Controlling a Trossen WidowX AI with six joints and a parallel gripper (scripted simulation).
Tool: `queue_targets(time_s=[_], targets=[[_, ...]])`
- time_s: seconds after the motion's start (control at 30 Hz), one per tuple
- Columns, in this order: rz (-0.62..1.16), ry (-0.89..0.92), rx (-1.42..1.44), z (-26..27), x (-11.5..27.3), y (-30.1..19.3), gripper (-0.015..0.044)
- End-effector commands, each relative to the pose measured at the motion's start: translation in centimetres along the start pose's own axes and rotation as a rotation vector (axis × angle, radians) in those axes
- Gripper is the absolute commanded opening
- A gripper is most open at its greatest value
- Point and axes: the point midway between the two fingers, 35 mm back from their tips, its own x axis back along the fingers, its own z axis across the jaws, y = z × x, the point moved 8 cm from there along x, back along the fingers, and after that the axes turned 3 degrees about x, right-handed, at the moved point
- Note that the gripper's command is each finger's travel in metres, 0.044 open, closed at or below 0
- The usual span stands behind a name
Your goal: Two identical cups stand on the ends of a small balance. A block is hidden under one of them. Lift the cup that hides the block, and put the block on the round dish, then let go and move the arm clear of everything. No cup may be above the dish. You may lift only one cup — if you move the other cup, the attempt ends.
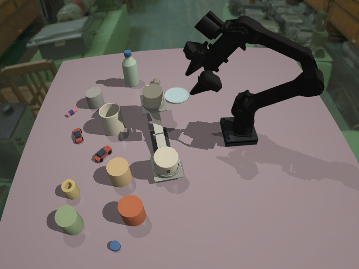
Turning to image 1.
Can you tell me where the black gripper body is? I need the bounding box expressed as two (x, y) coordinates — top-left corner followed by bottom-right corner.
(200, 43), (228, 92)

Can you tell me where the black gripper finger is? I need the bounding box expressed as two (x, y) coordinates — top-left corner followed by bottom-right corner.
(185, 60), (203, 76)
(190, 76), (211, 95)

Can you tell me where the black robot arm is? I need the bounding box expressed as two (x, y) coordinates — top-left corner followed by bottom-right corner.
(183, 11), (325, 138)

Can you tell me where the green cylinder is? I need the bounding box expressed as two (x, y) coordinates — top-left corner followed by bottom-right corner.
(55, 205), (84, 235)

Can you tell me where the red toy car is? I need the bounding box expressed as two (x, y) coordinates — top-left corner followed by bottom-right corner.
(94, 145), (112, 163)
(74, 128), (84, 143)

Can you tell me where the pink and blue eraser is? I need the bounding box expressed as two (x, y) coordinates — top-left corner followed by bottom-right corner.
(66, 108), (78, 118)

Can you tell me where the blue cylinder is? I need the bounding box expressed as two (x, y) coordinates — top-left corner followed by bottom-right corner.
(110, 241), (121, 252)

